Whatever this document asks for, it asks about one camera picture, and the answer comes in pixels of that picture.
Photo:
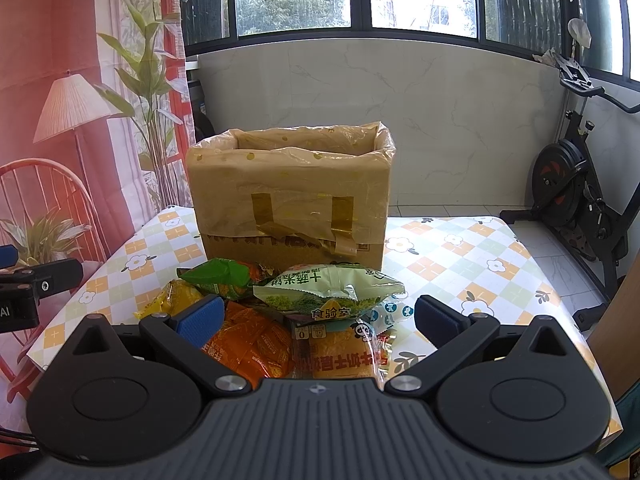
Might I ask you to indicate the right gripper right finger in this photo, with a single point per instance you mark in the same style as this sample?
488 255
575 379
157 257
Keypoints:
519 393

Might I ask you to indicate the printed room backdrop curtain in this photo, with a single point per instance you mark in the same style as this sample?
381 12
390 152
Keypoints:
95 125

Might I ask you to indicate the black exercise bike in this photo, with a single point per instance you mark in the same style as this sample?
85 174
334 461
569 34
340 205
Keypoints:
568 200

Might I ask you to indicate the yellow snack packet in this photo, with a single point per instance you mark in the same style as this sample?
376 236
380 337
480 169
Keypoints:
175 297

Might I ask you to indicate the orange snack bag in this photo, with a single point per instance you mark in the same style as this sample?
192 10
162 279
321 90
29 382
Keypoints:
251 345

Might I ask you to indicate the dark green snack bag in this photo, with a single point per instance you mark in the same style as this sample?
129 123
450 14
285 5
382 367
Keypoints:
227 278

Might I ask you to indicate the white blue patterned packet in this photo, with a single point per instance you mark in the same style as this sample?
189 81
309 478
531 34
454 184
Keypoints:
387 314

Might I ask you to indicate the light green rice cracker bag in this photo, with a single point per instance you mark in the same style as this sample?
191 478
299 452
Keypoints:
326 292

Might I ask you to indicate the cardboard box with plastic liner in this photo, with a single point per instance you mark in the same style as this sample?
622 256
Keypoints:
287 196

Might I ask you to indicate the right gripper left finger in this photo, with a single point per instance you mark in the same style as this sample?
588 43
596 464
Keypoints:
121 394

